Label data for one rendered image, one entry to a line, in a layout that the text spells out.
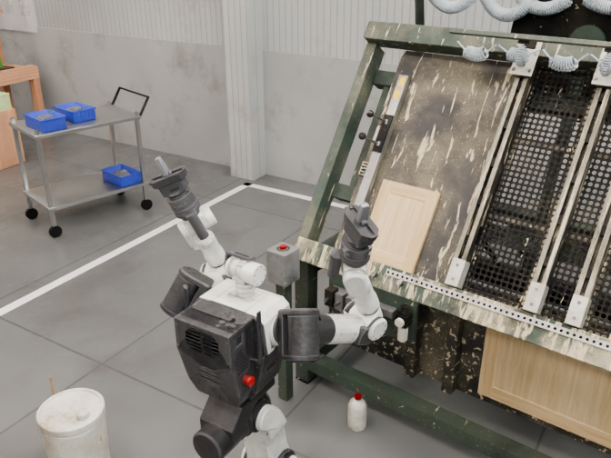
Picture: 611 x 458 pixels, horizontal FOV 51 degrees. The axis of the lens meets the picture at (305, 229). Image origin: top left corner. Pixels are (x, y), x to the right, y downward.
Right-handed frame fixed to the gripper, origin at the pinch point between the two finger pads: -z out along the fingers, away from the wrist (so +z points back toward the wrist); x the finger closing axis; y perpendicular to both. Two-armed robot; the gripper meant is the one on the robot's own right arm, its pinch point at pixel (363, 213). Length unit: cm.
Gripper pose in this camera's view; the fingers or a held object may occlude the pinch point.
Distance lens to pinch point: 167.3
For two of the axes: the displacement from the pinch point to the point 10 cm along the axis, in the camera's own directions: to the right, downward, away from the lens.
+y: 8.8, -3.1, 3.5
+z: -0.7, 6.6, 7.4
